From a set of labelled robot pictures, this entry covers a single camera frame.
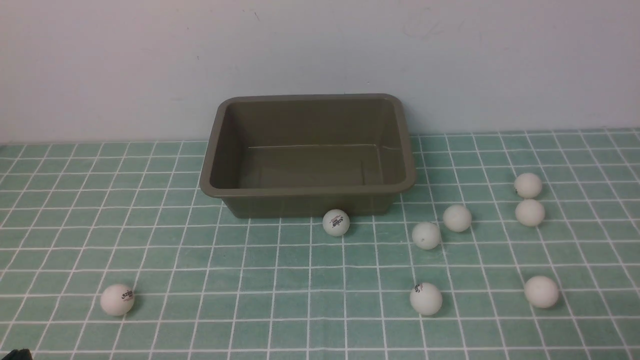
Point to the olive plastic storage bin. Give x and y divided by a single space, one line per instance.
296 156

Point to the white logo ball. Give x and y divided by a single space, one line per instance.
426 299

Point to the black object bottom left corner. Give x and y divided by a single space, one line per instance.
19 354

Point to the green checkered table mat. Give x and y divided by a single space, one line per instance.
77 218

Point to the white ball by bin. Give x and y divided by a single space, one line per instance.
336 222

